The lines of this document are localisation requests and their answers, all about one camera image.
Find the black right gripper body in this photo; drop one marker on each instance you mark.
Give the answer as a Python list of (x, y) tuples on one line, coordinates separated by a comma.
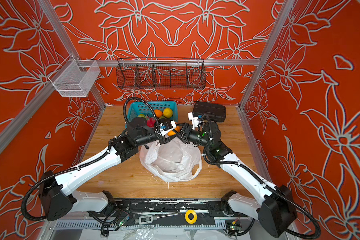
[(194, 136)]

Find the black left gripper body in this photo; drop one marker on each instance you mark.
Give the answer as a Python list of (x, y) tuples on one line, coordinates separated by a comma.
[(155, 136)]

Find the pink dragon fruit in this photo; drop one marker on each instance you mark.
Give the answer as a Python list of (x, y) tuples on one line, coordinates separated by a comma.
[(151, 122)]

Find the white plastic bag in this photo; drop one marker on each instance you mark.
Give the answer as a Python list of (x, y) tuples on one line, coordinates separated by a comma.
[(172, 162)]

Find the orange fruit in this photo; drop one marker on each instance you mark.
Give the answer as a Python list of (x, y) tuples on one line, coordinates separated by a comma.
[(158, 113), (173, 132)]

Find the yellow lemon fruit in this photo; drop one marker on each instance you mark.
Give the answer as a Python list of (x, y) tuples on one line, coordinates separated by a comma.
[(168, 113)]

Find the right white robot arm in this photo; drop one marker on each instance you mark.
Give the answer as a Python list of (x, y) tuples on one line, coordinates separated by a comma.
[(274, 207)]

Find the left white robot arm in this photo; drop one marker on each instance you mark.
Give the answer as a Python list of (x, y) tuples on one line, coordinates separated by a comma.
[(58, 192)]

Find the yellow tape roll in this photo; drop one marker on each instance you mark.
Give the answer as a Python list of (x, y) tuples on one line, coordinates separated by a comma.
[(191, 217)]

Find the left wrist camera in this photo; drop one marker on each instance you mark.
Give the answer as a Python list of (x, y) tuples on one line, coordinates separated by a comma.
[(166, 127)]

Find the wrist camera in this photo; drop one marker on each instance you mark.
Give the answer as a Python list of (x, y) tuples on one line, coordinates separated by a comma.
[(196, 122), (166, 127)]

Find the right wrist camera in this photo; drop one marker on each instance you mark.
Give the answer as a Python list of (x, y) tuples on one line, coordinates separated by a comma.
[(196, 122)]

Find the black wire wall basket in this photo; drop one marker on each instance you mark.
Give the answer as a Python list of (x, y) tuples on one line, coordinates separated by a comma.
[(161, 74)]

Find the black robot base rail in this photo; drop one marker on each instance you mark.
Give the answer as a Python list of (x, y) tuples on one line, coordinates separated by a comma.
[(123, 214)]

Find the clear plastic wall bin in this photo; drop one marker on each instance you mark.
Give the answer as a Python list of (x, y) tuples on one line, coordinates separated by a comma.
[(74, 78)]

